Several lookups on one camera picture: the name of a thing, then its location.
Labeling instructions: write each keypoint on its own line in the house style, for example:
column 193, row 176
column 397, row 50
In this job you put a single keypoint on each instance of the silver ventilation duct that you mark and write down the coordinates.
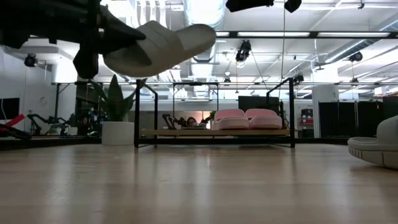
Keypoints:
column 203, row 12

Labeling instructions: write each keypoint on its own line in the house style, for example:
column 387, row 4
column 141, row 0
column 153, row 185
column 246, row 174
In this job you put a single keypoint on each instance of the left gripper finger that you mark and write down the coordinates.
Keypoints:
column 121, row 34

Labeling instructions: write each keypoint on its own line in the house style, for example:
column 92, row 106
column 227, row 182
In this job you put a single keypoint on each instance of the black room partition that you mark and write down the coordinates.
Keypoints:
column 342, row 119

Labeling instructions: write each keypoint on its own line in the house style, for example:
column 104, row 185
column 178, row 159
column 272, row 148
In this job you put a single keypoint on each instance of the black screen behind shelf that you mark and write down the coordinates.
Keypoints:
column 258, row 102

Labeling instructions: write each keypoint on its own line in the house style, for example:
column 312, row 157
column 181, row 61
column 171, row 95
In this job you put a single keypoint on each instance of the grey slide sandal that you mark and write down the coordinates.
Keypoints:
column 376, row 149
column 174, row 46

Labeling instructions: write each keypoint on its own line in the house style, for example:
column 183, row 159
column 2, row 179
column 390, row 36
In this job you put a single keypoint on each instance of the black hanging ceiling camera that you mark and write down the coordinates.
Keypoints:
column 244, row 51

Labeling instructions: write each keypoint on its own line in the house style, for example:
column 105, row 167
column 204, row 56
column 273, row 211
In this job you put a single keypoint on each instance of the black overhead frame beam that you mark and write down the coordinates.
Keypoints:
column 312, row 34

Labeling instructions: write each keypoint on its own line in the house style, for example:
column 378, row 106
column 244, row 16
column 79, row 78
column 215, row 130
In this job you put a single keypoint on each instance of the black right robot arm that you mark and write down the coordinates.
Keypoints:
column 248, row 3

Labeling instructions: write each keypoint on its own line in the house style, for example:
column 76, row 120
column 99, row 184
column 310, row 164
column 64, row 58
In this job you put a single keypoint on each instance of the person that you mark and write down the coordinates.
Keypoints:
column 191, row 121

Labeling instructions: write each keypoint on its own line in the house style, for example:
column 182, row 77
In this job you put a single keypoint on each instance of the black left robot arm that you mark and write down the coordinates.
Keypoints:
column 31, row 21

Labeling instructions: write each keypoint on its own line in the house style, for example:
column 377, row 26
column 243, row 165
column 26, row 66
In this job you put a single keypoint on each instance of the snake plant in white pot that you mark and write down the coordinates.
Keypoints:
column 117, row 133

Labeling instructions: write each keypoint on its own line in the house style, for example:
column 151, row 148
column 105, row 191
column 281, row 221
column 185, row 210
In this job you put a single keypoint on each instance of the black metal table frame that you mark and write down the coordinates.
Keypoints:
column 311, row 141

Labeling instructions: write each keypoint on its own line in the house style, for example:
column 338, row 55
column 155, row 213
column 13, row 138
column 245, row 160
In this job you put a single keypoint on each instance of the black ceiling spotlight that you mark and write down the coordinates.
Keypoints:
column 30, row 60
column 356, row 56

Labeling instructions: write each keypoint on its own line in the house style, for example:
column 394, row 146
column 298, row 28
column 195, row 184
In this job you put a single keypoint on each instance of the black frame wooden shoe shelf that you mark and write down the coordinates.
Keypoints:
column 186, row 132

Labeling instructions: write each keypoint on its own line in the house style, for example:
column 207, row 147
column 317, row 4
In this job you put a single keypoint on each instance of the red padded object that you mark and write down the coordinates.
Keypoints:
column 15, row 120

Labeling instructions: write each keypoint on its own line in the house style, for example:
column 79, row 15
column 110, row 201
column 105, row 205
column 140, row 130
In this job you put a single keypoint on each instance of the black wall monitor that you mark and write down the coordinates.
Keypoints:
column 9, row 109

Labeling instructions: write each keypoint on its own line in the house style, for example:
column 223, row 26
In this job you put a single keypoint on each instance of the pink slide sandal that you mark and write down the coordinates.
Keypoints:
column 264, row 121
column 230, row 121

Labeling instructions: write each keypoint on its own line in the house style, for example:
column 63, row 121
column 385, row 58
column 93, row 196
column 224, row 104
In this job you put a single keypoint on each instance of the background equipment rack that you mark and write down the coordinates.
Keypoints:
column 307, row 121

